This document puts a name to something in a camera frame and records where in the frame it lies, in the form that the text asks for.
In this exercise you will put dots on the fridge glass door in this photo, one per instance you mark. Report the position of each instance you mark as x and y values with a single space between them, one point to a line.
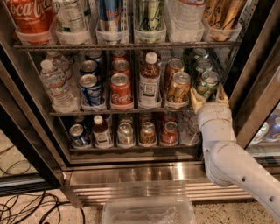
25 123
253 81

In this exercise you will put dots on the tea bottle shelf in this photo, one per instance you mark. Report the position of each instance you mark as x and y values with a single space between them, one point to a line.
101 132
149 81

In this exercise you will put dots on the front gold can middle shelf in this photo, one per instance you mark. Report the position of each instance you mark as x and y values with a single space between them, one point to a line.
179 87

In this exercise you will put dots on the gold can top shelf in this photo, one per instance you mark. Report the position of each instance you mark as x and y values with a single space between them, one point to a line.
223 16

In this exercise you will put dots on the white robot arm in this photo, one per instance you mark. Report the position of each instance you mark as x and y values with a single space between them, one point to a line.
226 162

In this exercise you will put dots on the rear gold can middle shelf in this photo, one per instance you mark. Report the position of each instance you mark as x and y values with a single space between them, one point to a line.
173 65

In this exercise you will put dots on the front water bottle middle shelf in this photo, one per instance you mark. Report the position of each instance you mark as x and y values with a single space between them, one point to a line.
55 83

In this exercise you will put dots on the white green can bottom shelf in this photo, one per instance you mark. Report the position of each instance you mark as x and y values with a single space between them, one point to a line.
125 133

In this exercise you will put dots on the red can bottom shelf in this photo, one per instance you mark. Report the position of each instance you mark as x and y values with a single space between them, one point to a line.
169 134

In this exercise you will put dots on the front blue can middle shelf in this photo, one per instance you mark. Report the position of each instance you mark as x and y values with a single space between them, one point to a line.
91 88

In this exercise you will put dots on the white green can top shelf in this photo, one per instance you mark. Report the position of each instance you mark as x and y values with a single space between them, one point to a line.
72 15

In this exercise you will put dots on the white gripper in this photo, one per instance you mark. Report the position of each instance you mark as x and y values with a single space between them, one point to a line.
213 111

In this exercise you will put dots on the tea bottle middle shelf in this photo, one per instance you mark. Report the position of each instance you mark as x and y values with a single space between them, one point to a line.
149 81

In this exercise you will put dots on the rear water bottle middle shelf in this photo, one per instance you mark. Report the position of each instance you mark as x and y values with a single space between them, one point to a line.
60 61

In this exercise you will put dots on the blue silver can top shelf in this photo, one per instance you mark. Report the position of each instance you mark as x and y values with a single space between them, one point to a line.
111 15

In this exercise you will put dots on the right fridge glass door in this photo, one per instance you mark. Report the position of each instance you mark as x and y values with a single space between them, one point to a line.
253 81

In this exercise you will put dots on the tea bottle bottom shelf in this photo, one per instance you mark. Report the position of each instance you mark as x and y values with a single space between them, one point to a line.
101 132

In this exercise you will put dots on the water bottle bottom shelf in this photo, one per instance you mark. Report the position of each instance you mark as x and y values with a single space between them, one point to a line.
190 131

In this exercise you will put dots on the left fridge glass door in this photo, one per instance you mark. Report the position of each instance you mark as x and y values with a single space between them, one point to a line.
25 123

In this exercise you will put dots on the gold can shelf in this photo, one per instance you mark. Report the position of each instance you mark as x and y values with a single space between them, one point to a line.
223 16
173 65
147 133
179 87

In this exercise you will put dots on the stainless steel fridge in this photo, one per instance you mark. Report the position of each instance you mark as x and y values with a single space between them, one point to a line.
93 175

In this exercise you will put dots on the front red cola can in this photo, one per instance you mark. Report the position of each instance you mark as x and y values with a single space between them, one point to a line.
120 87

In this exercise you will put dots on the clear plastic bin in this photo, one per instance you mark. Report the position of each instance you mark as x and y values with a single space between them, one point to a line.
149 210

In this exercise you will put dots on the white green can shelf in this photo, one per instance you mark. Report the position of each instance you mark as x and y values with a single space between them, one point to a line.
125 133
72 15

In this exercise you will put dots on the gold can bottom shelf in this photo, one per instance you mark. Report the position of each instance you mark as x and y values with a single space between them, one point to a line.
147 133

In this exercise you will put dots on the blue can bottom shelf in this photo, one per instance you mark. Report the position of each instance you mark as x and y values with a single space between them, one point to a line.
79 136

